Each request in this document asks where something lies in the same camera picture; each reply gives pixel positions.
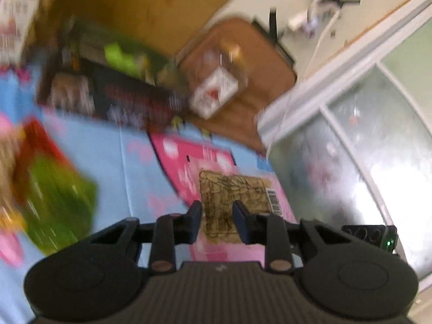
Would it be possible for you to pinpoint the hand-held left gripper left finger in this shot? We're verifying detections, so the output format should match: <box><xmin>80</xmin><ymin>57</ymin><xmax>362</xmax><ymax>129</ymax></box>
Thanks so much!
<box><xmin>89</xmin><ymin>201</ymin><xmax>203</xmax><ymax>275</ymax></box>

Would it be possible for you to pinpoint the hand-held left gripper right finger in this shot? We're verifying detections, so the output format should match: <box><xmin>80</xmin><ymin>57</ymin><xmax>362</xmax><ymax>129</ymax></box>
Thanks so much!
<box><xmin>232</xmin><ymin>200</ymin><xmax>352</xmax><ymax>274</ymax></box>

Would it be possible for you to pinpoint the clear seed snack packet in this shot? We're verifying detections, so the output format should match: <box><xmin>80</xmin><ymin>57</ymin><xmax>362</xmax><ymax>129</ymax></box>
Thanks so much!
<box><xmin>198</xmin><ymin>170</ymin><xmax>285</xmax><ymax>244</ymax></box>

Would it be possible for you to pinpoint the black cardboard box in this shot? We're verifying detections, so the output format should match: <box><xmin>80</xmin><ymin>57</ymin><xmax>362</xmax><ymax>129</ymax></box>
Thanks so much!
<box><xmin>35</xmin><ymin>17</ymin><xmax>190</xmax><ymax>131</ymax></box>

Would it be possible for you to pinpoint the green and red snack bag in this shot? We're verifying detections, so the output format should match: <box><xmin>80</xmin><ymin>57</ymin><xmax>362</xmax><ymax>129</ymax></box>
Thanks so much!
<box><xmin>0</xmin><ymin>116</ymin><xmax>100</xmax><ymax>258</ymax></box>

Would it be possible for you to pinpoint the printed blanket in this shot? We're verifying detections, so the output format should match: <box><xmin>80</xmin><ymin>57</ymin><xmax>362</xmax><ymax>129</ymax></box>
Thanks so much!
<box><xmin>0</xmin><ymin>62</ymin><xmax>304</xmax><ymax>324</ymax></box>

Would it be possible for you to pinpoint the nut jar with gold lid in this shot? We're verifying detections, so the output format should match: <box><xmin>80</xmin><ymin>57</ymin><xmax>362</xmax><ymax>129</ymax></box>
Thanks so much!
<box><xmin>188</xmin><ymin>39</ymin><xmax>249</xmax><ymax>121</ymax></box>

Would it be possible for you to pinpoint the brown seat cushion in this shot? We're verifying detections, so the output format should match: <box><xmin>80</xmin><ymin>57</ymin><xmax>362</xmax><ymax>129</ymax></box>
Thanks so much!
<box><xmin>177</xmin><ymin>17</ymin><xmax>298</xmax><ymax>156</ymax></box>

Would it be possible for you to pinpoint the bright green snack packet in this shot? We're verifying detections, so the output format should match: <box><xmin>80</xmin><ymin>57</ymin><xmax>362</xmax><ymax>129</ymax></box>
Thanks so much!
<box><xmin>103</xmin><ymin>41</ymin><xmax>151</xmax><ymax>77</ymax></box>

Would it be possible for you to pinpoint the black tape strip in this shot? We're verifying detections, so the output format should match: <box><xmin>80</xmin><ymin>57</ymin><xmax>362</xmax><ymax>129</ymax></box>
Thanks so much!
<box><xmin>252</xmin><ymin>7</ymin><xmax>295</xmax><ymax>65</ymax></box>

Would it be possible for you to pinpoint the wood pattern panel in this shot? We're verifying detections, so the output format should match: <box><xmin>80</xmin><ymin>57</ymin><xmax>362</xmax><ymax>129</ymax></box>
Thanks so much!
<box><xmin>34</xmin><ymin>0</ymin><xmax>269</xmax><ymax>66</ymax></box>

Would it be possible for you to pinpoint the white window frame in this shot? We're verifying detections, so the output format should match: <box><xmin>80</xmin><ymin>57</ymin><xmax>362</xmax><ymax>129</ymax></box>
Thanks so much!
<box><xmin>255</xmin><ymin>0</ymin><xmax>432</xmax><ymax>279</ymax></box>

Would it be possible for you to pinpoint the white cable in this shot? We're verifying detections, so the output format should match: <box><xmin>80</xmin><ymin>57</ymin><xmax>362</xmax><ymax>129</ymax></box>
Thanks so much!
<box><xmin>296</xmin><ymin>0</ymin><xmax>342</xmax><ymax>80</ymax></box>

